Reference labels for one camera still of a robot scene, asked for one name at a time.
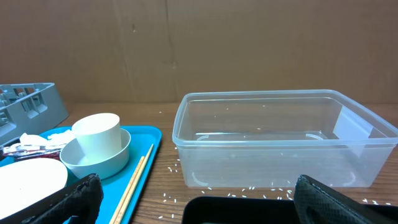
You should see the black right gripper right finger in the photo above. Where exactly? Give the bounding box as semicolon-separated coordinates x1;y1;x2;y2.
294;175;397;224

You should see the grey bowl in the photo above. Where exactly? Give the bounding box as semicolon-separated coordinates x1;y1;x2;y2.
60;128;131;179

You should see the wooden chopstick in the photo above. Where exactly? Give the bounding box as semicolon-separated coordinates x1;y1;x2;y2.
109;156;146;224
113;143;155;224

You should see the white napkin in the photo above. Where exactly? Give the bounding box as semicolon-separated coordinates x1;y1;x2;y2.
19;130;75;146

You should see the clear plastic bin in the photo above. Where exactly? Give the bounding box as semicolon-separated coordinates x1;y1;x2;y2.
172;90;397;189

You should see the large white plate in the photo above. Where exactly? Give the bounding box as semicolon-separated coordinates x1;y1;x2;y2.
1;158;68;219

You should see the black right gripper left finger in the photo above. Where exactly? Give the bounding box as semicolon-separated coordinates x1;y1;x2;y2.
1;174;104;224

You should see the grey dish rack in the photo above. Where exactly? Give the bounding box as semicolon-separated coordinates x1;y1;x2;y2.
1;83;69;146

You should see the red snack wrapper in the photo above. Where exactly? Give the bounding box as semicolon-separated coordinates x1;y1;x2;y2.
1;143;62;161

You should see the black plastic tray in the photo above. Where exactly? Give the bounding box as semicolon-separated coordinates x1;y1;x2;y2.
181;195;398;224

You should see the white cup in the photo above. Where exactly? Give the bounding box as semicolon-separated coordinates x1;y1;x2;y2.
72;113;122;162

